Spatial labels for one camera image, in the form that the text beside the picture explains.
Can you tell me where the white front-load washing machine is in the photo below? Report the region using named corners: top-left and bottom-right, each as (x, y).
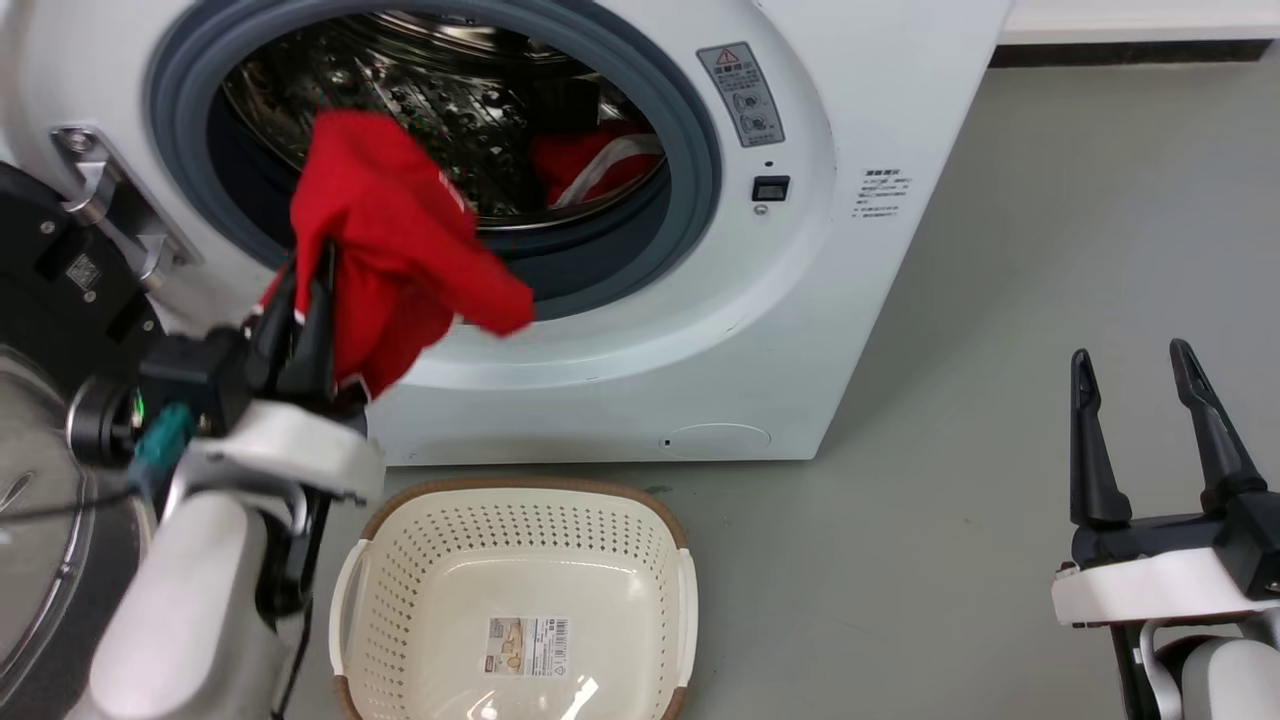
top-left (0, 0), bottom-right (1014, 467)

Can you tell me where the basket product label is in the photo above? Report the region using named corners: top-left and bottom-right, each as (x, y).
top-left (485, 616), bottom-right (572, 678)

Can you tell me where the metal door hinge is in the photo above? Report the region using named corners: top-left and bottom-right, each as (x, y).
top-left (52, 126), bottom-right (203, 291)

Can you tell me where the red and white garment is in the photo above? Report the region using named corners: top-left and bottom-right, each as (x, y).
top-left (529, 122), bottom-right (666, 209)

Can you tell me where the grey warning sticker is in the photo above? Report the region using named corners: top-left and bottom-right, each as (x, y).
top-left (696, 42), bottom-right (787, 149)

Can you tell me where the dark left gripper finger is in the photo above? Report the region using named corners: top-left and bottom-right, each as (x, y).
top-left (277, 240), bottom-right (342, 406)
top-left (244, 255), bottom-right (301, 394)

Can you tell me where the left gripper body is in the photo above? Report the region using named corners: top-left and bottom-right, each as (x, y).
top-left (68, 328), bottom-right (387, 511)

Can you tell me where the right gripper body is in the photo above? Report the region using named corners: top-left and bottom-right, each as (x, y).
top-left (1051, 478), bottom-right (1280, 629)

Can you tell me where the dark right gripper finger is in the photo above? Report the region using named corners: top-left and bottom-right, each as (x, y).
top-left (1169, 338), bottom-right (1269, 515)
top-left (1069, 348), bottom-right (1134, 530)

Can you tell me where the washing machine glass door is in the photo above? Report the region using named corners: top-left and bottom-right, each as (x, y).
top-left (0, 160), bottom-right (171, 720)

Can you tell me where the cream perforated laundry basket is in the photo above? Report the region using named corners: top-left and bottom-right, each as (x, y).
top-left (329, 477), bottom-right (698, 720)

